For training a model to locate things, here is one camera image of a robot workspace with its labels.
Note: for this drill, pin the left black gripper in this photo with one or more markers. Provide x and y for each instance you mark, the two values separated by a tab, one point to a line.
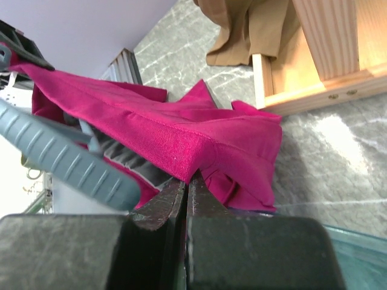
16	47

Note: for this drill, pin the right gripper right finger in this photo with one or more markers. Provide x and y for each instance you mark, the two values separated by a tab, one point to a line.
209	258

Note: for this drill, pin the magenta garment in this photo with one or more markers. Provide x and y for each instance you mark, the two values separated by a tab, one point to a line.
234	149

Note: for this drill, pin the wooden clothes rack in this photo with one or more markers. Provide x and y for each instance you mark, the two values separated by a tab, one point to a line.
339	55

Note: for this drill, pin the tan skirt with white lining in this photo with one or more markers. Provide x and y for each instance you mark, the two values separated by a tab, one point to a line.
248	28

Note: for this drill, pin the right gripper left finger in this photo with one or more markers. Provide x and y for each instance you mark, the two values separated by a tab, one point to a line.
146	255

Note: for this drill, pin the teal plastic hanger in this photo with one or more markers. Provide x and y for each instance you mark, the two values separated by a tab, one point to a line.
72	156

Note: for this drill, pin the teal plastic basket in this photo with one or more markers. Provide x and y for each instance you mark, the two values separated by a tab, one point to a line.
361	257

